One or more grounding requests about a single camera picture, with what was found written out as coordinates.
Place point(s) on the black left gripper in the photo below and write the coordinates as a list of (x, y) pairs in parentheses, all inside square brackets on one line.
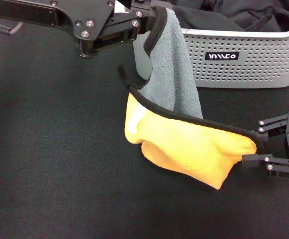
[(59, 10)]

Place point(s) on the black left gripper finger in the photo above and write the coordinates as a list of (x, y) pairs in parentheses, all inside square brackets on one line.
[(149, 3)]

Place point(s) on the black tablecloth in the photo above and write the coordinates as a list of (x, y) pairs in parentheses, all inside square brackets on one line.
[(59, 161)]

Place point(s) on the yellow grey towel black trim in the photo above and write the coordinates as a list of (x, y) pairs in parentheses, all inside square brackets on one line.
[(189, 149)]

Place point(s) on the grey perforated storage basket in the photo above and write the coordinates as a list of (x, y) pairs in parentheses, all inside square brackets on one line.
[(258, 72)]

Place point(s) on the black crumpled cloth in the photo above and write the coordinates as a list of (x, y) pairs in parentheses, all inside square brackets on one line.
[(209, 20)]

